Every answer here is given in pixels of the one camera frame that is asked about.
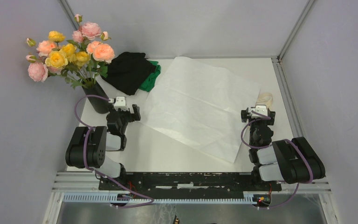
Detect cream printed ribbon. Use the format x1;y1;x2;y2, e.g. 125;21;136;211
256;92;274;108

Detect white paper bouquet wrap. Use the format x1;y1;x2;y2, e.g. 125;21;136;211
141;56;261;162

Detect peach rose stem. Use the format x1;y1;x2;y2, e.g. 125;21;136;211
86;31;115;77
26;38;58;57

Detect yellow rose stem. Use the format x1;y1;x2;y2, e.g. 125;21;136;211
44;30;91;88

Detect pink rose stem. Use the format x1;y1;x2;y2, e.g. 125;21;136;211
72;14;102;43

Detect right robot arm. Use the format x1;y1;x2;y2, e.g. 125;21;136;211
241;105;326;190

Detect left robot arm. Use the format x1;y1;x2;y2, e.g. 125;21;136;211
65;104;141;190

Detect black cylindrical vase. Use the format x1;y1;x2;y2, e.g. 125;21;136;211
82;79;110;114

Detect pink roses in vase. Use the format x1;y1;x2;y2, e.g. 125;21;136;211
26;55;64;82

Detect green cloth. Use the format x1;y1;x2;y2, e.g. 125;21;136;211
139;61;161;92

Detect black cloth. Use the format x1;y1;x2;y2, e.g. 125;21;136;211
102;52;157;96

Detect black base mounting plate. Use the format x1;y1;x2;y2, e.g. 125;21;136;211
98;172;282;200

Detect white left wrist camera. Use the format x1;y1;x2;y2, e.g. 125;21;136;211
108;96;129;111

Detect white slotted cable duct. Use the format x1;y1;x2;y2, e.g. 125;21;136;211
62;193;258;205

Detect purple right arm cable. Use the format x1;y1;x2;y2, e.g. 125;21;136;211
240;110;314;210

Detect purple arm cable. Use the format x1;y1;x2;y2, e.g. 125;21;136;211
74;94;156;209
240;110;314;210

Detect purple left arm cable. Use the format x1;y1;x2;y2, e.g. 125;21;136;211
74;94;156;209

